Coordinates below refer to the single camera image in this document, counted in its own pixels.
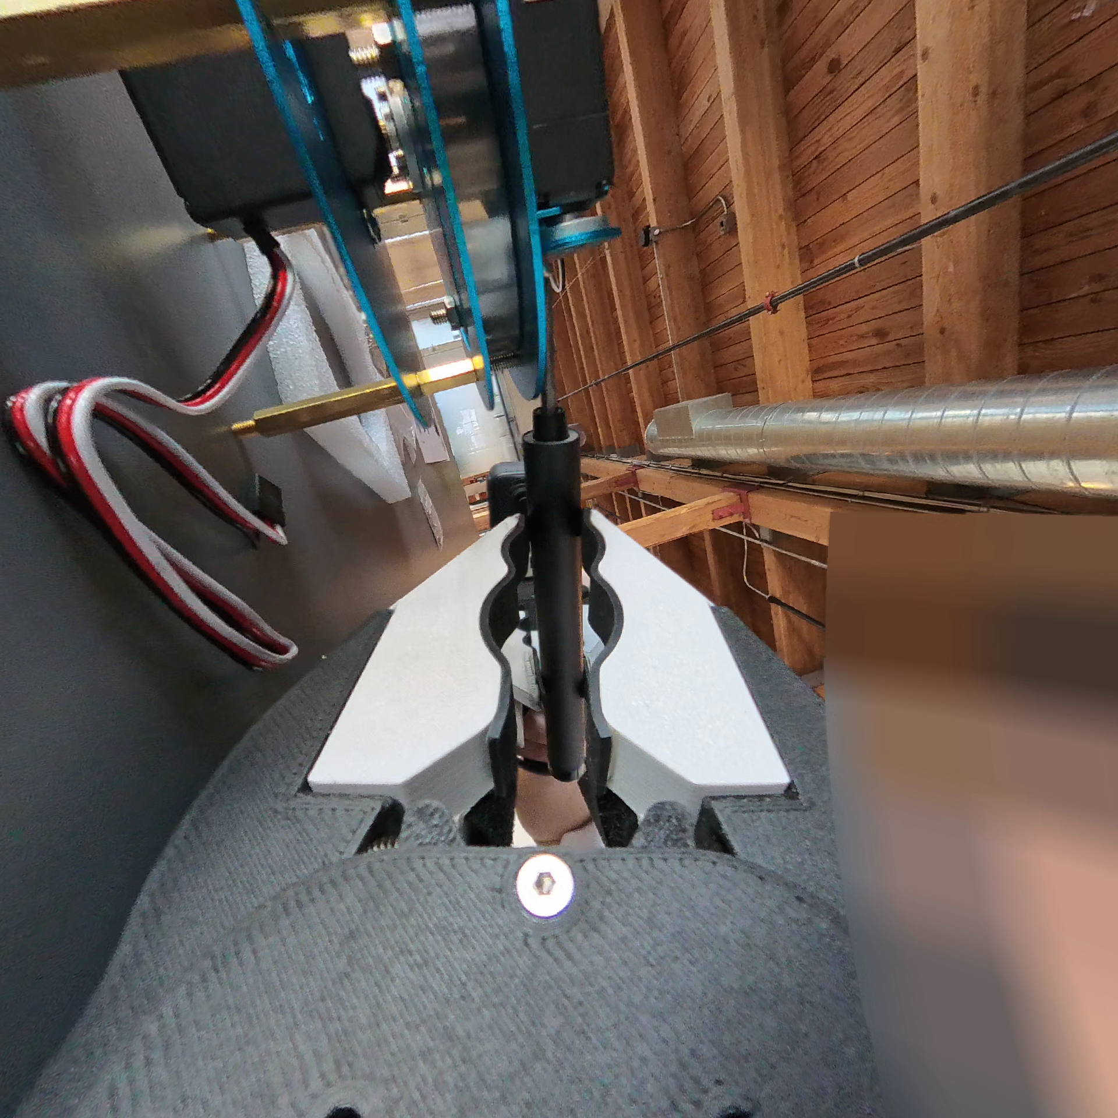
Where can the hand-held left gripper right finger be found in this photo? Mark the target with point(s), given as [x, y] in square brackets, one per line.
[690, 697]

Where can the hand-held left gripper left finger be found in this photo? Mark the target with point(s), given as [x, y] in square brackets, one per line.
[402, 697]

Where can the black electric screwdriver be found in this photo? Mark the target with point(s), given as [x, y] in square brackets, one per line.
[555, 568]

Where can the blue toy robot arm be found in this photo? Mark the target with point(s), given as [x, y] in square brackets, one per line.
[245, 138]

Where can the grey desk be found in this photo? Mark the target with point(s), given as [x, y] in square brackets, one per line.
[104, 786]

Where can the person's right hand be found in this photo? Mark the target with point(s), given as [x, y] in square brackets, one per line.
[548, 813]

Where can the white printed sticker sheet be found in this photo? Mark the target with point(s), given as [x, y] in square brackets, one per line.
[431, 444]
[428, 514]

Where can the white foam block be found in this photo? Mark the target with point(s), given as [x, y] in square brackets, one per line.
[314, 350]

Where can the black ceiling rod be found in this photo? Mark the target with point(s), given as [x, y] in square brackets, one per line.
[874, 253]

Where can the red beam bracket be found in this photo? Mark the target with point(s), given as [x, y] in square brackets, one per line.
[731, 506]

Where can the silver ventilation duct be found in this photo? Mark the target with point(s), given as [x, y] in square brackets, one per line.
[874, 427]

